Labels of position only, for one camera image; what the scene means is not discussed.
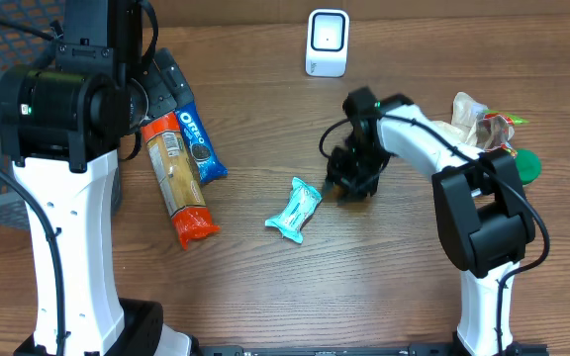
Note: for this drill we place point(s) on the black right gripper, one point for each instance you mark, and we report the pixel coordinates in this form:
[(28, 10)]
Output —
[(358, 187)]

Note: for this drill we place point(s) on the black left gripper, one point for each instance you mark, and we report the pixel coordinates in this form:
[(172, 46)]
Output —
[(168, 85)]

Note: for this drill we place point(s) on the teal snack packet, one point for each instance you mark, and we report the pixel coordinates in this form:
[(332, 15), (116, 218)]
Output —
[(302, 203)]

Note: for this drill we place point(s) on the red snack packet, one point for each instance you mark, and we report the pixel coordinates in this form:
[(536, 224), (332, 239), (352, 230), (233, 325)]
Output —
[(177, 177)]

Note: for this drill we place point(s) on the blue Oreo cookie pack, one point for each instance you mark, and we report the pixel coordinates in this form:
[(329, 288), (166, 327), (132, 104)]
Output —
[(199, 145)]

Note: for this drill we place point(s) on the beige paper bag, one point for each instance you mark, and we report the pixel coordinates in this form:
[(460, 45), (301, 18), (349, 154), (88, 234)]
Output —
[(466, 113)]

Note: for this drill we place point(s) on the green snack packet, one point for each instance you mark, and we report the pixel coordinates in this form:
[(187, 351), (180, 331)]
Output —
[(496, 129)]

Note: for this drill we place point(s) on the green lid jar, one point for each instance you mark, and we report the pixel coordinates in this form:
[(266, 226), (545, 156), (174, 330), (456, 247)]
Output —
[(528, 165)]

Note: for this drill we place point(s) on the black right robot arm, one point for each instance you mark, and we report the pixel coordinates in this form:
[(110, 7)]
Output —
[(484, 221)]

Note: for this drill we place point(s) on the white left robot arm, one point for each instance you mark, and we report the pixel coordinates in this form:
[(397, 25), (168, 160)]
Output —
[(61, 124)]

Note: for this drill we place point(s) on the white barcode scanner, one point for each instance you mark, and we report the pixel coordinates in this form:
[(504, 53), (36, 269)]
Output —
[(327, 43)]

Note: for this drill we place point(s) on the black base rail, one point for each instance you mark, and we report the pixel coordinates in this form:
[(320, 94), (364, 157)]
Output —
[(416, 349)]

